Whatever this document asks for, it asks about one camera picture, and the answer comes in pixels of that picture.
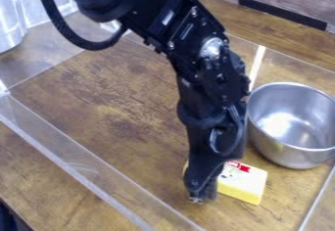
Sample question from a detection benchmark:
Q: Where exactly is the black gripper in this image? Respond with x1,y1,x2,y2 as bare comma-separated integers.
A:
165,35,252,190

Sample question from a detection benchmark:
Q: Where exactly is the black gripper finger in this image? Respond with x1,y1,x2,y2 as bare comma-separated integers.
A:
186,177,217,205

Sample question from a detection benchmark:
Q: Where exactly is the yellow butter block toy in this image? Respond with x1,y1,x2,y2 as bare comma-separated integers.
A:
181,160,269,207

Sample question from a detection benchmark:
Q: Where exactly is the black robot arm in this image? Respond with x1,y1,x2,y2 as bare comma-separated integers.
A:
74,0,249,203

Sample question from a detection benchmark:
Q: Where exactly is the silver metal pot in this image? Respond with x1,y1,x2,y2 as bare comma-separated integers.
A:
246,82,335,169

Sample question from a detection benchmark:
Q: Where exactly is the black strip on table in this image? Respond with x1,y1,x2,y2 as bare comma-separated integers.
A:
237,0,327,31

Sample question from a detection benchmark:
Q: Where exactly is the white sheer curtain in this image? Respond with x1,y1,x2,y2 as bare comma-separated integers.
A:
0,0,77,54

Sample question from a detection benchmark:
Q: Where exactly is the clear acrylic enclosure wall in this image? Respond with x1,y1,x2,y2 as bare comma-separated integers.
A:
0,23,335,231

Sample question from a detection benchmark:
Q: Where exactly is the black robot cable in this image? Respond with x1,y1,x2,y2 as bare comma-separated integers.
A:
32,0,129,52

